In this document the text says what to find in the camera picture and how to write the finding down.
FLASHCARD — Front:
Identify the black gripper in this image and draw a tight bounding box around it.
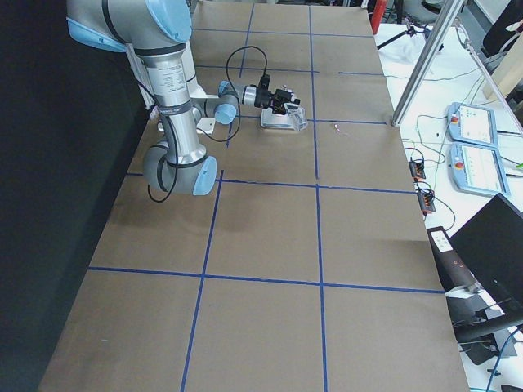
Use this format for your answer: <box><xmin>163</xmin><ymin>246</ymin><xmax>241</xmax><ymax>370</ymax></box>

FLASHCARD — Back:
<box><xmin>254</xmin><ymin>88</ymin><xmax>301</xmax><ymax>115</ymax></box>

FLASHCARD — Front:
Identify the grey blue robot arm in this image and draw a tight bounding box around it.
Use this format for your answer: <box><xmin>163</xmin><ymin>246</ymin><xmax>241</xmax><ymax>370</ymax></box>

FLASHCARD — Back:
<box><xmin>67</xmin><ymin>1</ymin><xmax>307</xmax><ymax>196</ymax></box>

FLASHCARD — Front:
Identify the silver digital kitchen scale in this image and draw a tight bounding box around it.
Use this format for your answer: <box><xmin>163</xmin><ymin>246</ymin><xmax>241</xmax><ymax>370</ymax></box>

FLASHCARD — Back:
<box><xmin>261</xmin><ymin>109</ymin><xmax>294</xmax><ymax>131</ymax></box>

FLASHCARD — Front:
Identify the black tripod stand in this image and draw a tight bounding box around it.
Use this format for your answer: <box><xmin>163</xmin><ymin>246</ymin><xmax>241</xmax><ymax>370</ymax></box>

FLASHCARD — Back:
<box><xmin>377</xmin><ymin>24</ymin><xmax>425</xmax><ymax>50</ymax></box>

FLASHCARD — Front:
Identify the upper black orange adapter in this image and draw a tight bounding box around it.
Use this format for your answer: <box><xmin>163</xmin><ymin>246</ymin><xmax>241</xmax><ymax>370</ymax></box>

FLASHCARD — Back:
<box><xmin>408</xmin><ymin>159</ymin><xmax>426</xmax><ymax>182</ymax></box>

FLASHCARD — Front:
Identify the black orange adapter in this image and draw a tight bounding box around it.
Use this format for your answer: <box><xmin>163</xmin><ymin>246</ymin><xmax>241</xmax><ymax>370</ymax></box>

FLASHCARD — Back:
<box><xmin>408</xmin><ymin>159</ymin><xmax>426</xmax><ymax>182</ymax></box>
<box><xmin>416</xmin><ymin>189</ymin><xmax>436</xmax><ymax>216</ymax></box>

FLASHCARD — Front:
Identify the lower black orange adapter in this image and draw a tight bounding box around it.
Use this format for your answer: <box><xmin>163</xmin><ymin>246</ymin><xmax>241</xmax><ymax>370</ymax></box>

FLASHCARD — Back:
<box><xmin>416</xmin><ymin>189</ymin><xmax>436</xmax><ymax>216</ymax></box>

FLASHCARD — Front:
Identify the upper blue teach pendant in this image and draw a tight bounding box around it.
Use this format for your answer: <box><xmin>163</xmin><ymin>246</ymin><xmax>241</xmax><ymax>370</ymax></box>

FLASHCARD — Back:
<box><xmin>447</xmin><ymin>102</ymin><xmax>498</xmax><ymax>147</ymax></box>

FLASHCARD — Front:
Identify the blue teach pendant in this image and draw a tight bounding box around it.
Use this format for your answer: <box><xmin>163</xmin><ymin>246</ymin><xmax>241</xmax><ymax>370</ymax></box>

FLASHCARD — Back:
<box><xmin>449</xmin><ymin>142</ymin><xmax>511</xmax><ymax>197</ymax></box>
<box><xmin>447</xmin><ymin>102</ymin><xmax>498</xmax><ymax>147</ymax></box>

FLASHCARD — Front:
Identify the thin metal rod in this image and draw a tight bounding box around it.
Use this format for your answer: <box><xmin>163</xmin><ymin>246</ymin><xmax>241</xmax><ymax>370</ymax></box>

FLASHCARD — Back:
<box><xmin>455</xmin><ymin>19</ymin><xmax>522</xmax><ymax>136</ymax></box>

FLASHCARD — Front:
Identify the lower blue teach pendant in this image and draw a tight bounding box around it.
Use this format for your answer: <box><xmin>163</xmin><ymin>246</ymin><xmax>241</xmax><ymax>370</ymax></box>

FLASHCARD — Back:
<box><xmin>449</xmin><ymin>142</ymin><xmax>511</xmax><ymax>197</ymax></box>

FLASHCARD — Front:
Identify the black electronics box with label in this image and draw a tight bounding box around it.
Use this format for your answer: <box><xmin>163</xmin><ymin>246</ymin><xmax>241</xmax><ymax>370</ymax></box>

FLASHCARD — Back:
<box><xmin>427</xmin><ymin>226</ymin><xmax>482</xmax><ymax>294</ymax></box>

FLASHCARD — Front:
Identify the black monitor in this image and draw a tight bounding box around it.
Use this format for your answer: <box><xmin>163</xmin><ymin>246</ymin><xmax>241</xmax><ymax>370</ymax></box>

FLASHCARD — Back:
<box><xmin>450</xmin><ymin>194</ymin><xmax>522</xmax><ymax>313</ymax></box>

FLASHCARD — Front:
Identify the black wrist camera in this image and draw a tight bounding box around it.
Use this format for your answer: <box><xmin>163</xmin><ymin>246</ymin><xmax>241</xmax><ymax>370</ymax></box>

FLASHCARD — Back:
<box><xmin>258</xmin><ymin>73</ymin><xmax>270</xmax><ymax>96</ymax></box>

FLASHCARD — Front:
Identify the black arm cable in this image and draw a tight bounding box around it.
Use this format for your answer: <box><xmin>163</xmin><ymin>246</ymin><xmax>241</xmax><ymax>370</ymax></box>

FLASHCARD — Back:
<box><xmin>146</xmin><ymin>45</ymin><xmax>270</xmax><ymax>203</ymax></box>

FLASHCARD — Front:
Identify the aluminium camera post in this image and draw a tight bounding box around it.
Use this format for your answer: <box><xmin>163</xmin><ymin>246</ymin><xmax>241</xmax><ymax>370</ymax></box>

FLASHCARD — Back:
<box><xmin>391</xmin><ymin>0</ymin><xmax>463</xmax><ymax>127</ymax></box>

